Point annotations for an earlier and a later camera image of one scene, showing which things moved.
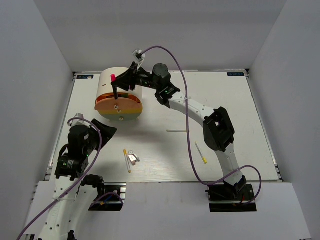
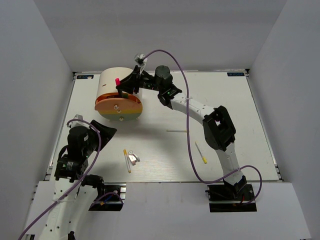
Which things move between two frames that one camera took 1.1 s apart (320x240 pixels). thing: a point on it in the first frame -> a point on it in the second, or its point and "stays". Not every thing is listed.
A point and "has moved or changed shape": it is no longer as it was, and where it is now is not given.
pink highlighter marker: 113,77 has moved or changed shape
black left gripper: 107,132 stays
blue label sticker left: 85,77 stays
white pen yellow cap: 180,131 stays
